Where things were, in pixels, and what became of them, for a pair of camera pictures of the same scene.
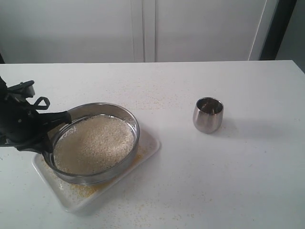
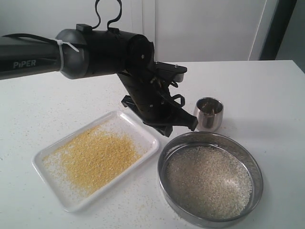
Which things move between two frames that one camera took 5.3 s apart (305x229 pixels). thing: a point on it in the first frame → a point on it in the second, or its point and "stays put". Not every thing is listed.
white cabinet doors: x=70 y=31 stays put
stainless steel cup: x=208 y=114 stays put
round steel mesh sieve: x=101 y=139 → x=209 y=179
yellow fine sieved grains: x=81 y=190 → x=92 y=158
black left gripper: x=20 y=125 → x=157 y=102
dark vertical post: x=283 y=12 stays put
